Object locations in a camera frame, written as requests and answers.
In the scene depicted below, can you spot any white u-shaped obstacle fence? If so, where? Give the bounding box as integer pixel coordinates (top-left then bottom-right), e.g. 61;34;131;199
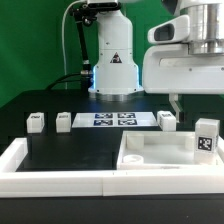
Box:
0;138;224;198

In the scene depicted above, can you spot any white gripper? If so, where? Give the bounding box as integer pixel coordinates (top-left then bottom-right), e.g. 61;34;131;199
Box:
142;44;224;123

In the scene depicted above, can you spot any white cable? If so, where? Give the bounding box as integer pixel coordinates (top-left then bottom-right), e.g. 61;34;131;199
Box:
61;0;84;90

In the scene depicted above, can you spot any white square table top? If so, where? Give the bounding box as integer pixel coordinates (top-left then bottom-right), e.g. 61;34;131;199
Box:
116;131;224;170

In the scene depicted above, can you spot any white marker tag sheet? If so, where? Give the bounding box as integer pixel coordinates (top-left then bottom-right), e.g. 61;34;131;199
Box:
72;112;157;128

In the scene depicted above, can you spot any black cable bundle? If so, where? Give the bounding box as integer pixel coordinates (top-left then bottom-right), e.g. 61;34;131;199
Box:
45;73;92;91

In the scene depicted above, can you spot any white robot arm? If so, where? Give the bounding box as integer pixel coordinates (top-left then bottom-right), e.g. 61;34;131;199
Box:
87;0;224;107

